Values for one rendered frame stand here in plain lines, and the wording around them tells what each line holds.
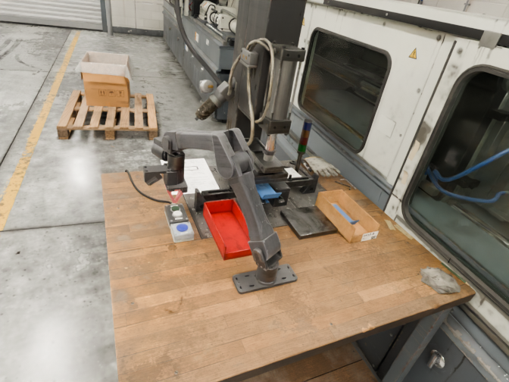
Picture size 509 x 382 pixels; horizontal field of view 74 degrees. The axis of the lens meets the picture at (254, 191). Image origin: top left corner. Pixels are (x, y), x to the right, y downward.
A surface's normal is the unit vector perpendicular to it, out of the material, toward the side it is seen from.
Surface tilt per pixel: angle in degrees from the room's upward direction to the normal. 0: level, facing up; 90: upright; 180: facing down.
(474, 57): 90
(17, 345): 0
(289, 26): 90
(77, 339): 0
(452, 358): 90
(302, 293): 0
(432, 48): 90
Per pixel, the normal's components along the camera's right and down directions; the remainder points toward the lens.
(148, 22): 0.33, 0.55
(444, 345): -0.93, 0.07
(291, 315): 0.14, -0.84
